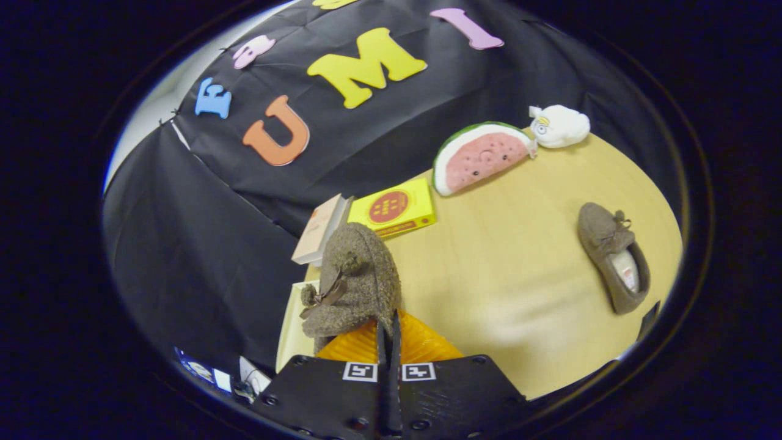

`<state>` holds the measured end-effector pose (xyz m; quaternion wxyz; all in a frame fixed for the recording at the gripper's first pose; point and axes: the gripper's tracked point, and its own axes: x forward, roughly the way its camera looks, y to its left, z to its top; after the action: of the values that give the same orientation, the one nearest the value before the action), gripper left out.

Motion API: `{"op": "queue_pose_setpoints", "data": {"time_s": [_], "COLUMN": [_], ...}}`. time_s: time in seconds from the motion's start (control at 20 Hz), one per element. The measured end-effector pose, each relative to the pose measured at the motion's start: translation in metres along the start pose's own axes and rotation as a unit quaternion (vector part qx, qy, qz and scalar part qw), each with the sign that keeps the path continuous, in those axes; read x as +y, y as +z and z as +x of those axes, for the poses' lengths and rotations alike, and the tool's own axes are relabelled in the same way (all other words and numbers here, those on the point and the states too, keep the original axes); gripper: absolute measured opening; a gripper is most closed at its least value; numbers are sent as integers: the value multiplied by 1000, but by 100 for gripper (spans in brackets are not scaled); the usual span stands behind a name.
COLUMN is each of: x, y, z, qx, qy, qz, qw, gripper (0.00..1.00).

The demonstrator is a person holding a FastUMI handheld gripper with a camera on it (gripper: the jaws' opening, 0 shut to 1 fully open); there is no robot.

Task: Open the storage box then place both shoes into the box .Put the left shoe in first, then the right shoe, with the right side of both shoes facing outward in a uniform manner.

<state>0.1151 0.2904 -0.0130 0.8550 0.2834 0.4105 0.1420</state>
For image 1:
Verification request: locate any yellow book with red circle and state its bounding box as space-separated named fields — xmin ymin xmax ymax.
xmin=347 ymin=178 xmax=437 ymax=239

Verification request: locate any cream plastic storage box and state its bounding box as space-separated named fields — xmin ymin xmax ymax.
xmin=276 ymin=281 xmax=320 ymax=373

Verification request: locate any watermelon slice plush toy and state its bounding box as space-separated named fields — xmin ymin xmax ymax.
xmin=431 ymin=121 xmax=538 ymax=197

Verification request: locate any brown fuzzy shoe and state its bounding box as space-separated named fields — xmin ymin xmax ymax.
xmin=577 ymin=202 xmax=651 ymax=315
xmin=298 ymin=222 xmax=404 ymax=355

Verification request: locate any computer screen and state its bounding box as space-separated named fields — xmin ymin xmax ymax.
xmin=176 ymin=347 xmax=233 ymax=393

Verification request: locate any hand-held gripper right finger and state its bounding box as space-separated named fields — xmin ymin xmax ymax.
xmin=389 ymin=309 xmax=528 ymax=440

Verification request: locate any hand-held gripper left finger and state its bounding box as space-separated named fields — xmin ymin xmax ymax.
xmin=253 ymin=321 xmax=390 ymax=440

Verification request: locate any white plush toy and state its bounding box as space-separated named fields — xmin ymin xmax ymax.
xmin=528 ymin=104 xmax=591 ymax=149

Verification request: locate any beige cover book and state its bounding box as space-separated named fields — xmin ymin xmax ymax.
xmin=291 ymin=194 xmax=355 ymax=266

